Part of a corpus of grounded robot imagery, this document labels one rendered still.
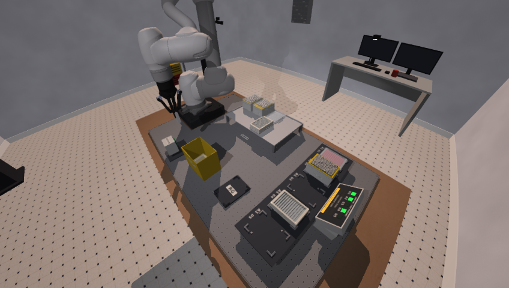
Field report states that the yellow waste bin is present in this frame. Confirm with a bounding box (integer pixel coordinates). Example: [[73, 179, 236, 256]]
[[181, 137, 221, 181]]

